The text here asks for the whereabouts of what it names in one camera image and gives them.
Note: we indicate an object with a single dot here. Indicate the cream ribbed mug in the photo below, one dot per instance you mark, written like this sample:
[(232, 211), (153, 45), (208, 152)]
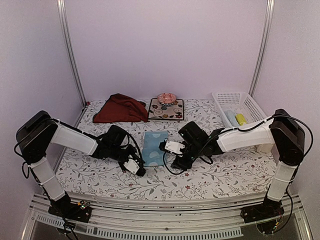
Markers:
[(264, 148)]

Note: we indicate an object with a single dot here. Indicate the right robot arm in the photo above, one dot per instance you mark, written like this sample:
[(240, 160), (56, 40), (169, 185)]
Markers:
[(280, 130)]

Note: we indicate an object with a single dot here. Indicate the aluminium front rail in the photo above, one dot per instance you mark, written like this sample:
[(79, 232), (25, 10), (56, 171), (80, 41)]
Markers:
[(131, 219)]

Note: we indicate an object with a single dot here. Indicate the floral square trivet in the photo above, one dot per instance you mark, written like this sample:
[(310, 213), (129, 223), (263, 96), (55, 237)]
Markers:
[(157, 111)]

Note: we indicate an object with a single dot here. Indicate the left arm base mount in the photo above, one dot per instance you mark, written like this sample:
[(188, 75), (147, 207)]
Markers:
[(63, 207)]

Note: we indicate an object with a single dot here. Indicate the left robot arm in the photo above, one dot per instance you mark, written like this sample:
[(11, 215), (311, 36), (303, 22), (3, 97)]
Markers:
[(35, 136)]

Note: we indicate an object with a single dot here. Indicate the rolled light blue towel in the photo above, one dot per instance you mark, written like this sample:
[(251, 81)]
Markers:
[(231, 116)]

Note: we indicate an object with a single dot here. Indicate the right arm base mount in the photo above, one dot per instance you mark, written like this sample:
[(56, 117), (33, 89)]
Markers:
[(265, 210)]

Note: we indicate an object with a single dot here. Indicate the white plastic basket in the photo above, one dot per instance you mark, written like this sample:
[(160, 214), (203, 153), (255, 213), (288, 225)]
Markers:
[(237, 103)]

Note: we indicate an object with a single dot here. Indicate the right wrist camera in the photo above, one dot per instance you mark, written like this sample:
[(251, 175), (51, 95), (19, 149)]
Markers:
[(172, 147)]

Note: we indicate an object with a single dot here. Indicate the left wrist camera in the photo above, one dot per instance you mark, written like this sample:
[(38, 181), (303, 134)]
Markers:
[(134, 167)]

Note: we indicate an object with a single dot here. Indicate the left aluminium post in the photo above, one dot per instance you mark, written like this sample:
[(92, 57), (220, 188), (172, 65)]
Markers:
[(61, 7)]

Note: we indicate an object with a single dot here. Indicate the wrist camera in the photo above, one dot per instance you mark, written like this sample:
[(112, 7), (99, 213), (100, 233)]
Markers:
[(134, 167), (172, 147)]

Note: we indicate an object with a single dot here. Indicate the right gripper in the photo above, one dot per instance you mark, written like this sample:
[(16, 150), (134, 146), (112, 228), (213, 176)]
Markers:
[(180, 164)]

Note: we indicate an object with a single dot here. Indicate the rolled yellow towel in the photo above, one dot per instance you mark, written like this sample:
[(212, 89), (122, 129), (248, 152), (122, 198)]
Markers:
[(241, 120)]

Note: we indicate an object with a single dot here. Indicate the blue cartoon towel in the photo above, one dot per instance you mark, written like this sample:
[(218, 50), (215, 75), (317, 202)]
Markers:
[(151, 154)]

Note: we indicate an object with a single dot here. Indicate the right aluminium post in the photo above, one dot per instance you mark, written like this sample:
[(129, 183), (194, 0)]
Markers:
[(268, 18)]

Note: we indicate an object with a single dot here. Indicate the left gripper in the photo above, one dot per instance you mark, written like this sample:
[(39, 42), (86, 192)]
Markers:
[(132, 148)]

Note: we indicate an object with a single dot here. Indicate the red patterned bowl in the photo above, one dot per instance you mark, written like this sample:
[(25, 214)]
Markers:
[(166, 98)]

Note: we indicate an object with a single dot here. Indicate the dark red towel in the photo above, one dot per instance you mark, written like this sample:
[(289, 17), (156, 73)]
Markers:
[(121, 108)]

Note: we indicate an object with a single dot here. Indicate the aluminium post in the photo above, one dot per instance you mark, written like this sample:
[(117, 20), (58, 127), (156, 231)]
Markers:
[(61, 7), (268, 18)]

